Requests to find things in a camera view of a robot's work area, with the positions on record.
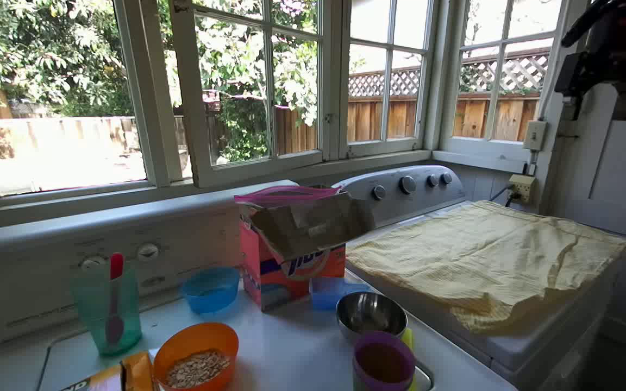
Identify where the yellow striped towel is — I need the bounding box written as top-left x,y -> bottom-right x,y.
343,200 -> 626,338

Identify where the beige plug adapter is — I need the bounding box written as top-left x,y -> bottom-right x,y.
506,171 -> 540,208

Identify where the large grey washer knob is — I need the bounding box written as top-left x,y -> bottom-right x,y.
396,175 -> 417,197

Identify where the white washing machine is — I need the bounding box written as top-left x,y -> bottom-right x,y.
331,164 -> 626,391

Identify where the wooden garden fence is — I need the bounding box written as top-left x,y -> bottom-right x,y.
273,49 -> 549,158

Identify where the stainless steel bowl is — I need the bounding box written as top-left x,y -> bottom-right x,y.
335,290 -> 409,344

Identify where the small blue plastic cup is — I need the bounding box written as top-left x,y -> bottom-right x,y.
306,277 -> 373,316

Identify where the purple plastic cup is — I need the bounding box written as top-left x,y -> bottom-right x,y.
351,331 -> 417,391

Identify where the orange detergent box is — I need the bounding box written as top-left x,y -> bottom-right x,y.
233,182 -> 377,313

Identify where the blue plastic bowl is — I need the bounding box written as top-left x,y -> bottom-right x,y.
179,266 -> 243,317

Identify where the white dryer knob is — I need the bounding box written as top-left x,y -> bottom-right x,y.
80,252 -> 108,275
135,242 -> 160,263

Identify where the orange plastic bowl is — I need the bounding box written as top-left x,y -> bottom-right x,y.
153,322 -> 241,391

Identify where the red and white spoon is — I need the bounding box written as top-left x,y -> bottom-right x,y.
105,251 -> 127,347

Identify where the orange food box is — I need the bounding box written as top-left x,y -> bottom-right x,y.
83,351 -> 156,391

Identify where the teal plastic cup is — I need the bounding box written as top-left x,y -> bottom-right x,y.
69,259 -> 146,359

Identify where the green tree foliage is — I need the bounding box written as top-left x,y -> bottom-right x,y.
0,0 -> 331,166

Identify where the white dryer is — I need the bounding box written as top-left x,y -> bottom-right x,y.
0,179 -> 518,391

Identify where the white wall outlet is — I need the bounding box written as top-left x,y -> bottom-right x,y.
523,119 -> 549,153

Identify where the pale garden wall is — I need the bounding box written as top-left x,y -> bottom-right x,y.
0,115 -> 191,195

